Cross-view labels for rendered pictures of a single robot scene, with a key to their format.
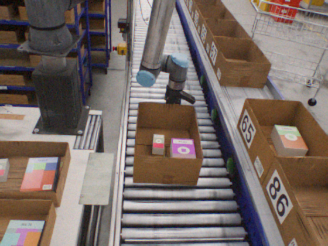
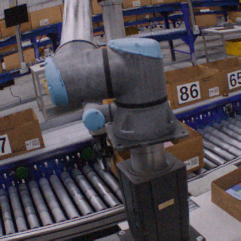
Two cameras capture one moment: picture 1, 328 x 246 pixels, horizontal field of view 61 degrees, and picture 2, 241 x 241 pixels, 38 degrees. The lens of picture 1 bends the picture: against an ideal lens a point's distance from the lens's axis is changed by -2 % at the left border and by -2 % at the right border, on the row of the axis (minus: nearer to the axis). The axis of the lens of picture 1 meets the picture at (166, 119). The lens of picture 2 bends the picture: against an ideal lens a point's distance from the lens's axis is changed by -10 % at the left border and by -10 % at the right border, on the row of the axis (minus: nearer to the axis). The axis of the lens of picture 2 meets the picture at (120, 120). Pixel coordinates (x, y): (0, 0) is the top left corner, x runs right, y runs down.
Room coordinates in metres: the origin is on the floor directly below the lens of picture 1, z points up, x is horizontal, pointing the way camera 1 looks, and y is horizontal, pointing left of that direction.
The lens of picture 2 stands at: (1.43, 1.62, 1.61)
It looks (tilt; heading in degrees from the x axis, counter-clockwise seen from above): 19 degrees down; 261
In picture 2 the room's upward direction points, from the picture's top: 10 degrees counter-clockwise
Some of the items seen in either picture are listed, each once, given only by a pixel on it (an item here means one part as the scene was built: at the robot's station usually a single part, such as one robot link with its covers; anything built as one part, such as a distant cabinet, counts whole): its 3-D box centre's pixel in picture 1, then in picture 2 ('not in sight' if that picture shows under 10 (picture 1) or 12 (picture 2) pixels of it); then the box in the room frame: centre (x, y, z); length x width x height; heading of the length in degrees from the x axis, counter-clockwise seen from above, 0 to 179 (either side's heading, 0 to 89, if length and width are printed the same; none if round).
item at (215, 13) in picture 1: (213, 21); not in sight; (2.54, -0.31, 0.96); 0.39 x 0.29 x 0.17; 8
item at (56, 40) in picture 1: (48, 31); (143, 112); (1.19, 0.57, 1.25); 0.19 x 0.19 x 0.10
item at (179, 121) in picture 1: (166, 140); (155, 154); (1.02, -0.01, 0.83); 0.39 x 0.29 x 0.17; 6
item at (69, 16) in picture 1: (51, 9); not in sight; (2.27, 1.04, 0.99); 0.40 x 0.30 x 0.10; 95
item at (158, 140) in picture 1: (158, 144); not in sight; (1.06, 0.02, 0.78); 0.10 x 0.06 x 0.05; 4
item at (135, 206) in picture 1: (180, 207); (201, 151); (0.74, -0.11, 0.72); 0.52 x 0.05 x 0.05; 98
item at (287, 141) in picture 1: (287, 142); not in sight; (1.02, -0.58, 0.92); 0.16 x 0.11 x 0.07; 3
